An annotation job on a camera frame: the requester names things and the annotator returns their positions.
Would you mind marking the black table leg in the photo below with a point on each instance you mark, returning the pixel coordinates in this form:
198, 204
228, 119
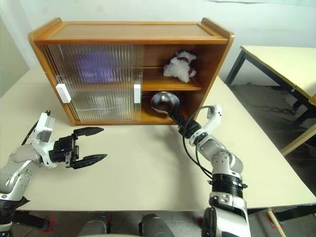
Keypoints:
32, 219

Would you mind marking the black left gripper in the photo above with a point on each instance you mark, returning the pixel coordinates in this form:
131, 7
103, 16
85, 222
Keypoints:
61, 148

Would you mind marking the grey rounded shape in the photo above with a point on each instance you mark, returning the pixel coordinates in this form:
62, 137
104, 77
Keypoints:
95, 227

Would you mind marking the ribbed glass sliding door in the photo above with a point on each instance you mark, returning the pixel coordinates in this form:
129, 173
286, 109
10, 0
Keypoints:
53, 64
139, 61

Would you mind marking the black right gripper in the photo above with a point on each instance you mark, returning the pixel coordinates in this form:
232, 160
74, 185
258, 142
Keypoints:
189, 128

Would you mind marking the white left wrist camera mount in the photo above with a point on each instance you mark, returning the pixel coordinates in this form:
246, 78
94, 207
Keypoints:
45, 128

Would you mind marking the oval metal dish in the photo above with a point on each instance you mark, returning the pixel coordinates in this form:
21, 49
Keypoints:
163, 101

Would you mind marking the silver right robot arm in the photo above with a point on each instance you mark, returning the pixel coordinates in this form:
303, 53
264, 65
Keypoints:
222, 158

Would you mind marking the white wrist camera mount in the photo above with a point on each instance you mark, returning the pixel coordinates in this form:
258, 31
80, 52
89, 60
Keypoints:
45, 128
216, 116

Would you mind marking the wooden cabinet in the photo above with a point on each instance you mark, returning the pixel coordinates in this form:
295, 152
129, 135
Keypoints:
130, 30

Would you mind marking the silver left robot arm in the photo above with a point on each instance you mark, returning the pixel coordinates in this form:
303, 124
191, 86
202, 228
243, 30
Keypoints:
19, 172

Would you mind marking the wooden stick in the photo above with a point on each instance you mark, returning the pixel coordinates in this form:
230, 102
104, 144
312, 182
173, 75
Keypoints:
276, 223

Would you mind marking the dark rounded shape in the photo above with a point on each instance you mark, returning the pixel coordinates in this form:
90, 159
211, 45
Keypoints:
155, 225

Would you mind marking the white plush llama toy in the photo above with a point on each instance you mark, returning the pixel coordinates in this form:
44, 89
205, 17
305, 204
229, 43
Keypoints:
177, 69

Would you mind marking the beige table with black frame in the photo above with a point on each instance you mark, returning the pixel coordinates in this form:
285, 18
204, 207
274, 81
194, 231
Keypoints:
279, 61

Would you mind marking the purple tissue pack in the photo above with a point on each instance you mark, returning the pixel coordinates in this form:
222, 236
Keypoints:
98, 66

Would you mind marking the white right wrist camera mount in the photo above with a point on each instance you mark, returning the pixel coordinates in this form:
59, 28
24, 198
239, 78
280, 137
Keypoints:
216, 116

